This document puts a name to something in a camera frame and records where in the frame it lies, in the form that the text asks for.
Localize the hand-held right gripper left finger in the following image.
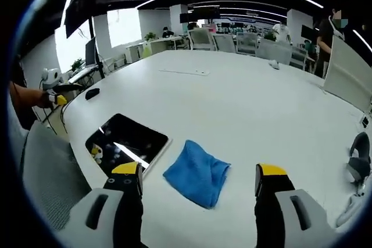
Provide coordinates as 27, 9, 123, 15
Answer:
62, 162, 145, 248

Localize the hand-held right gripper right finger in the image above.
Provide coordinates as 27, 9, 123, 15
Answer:
254, 163, 341, 248

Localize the black tablet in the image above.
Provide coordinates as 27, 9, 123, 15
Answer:
85, 113, 173, 178

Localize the blue cleaning cloth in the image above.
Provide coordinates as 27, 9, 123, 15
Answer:
162, 139, 232, 210

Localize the white side desk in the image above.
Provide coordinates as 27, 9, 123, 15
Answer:
67, 66, 100, 84

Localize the black computer mouse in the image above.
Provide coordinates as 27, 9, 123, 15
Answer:
85, 87, 101, 100

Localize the black computer monitor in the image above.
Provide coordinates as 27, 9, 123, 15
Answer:
85, 37, 98, 67

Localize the black screen stand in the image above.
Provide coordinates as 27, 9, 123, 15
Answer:
88, 15, 106, 80

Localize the grey mesh office chair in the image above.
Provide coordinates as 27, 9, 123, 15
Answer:
213, 34, 237, 55
188, 27, 216, 52
20, 120, 92, 233
236, 31, 260, 56
289, 45, 309, 71

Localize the white chair base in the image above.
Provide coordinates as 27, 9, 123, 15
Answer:
335, 191, 367, 229

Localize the white office cabinet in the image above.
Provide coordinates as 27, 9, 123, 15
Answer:
126, 42, 146, 63

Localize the yellow-green bag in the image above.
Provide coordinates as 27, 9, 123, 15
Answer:
141, 42, 152, 59

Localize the black cable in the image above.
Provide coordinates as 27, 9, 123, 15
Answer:
42, 101, 73, 135

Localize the large black wall screen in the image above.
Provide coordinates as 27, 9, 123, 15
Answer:
63, 0, 97, 39

